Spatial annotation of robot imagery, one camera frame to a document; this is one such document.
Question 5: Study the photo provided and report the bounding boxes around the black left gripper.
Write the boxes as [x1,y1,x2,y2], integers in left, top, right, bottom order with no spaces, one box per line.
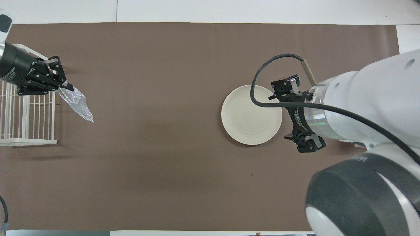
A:
[0,42,74,96]

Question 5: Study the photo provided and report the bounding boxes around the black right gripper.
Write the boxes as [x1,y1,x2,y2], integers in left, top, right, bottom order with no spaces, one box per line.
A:
[268,75,327,153]

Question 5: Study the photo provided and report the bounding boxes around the cream round plate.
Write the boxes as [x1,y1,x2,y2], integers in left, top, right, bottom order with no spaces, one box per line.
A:
[221,85,283,146]

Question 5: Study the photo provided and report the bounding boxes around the brown table mat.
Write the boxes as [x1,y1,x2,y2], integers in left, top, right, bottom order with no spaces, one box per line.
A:
[0,22,420,231]

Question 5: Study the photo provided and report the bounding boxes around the white wire dish rack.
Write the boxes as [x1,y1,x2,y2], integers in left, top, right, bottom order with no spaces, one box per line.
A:
[0,44,58,147]

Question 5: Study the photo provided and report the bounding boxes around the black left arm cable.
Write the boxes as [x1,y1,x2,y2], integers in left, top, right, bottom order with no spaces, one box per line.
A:
[0,196,9,231]

